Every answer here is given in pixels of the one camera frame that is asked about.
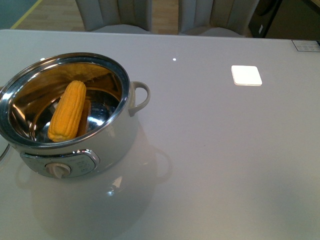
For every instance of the blue white label sticker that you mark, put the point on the blue white label sticker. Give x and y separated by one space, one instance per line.
307 45

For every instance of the right beige chair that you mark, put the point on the right beige chair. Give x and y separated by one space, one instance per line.
215 18

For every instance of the glass pot lid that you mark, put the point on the glass pot lid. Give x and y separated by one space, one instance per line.
5 148

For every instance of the left beige chair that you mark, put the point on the left beige chair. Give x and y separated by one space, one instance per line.
116 16

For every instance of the black cabinet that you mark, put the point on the black cabinet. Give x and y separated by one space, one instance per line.
263 17

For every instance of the yellow corn cob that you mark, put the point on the yellow corn cob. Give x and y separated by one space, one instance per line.
66 118

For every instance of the beige chair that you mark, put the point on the beige chair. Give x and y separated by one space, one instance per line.
215 18
116 16

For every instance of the white electric cooking pot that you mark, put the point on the white electric cooking pot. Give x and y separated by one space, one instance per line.
108 123

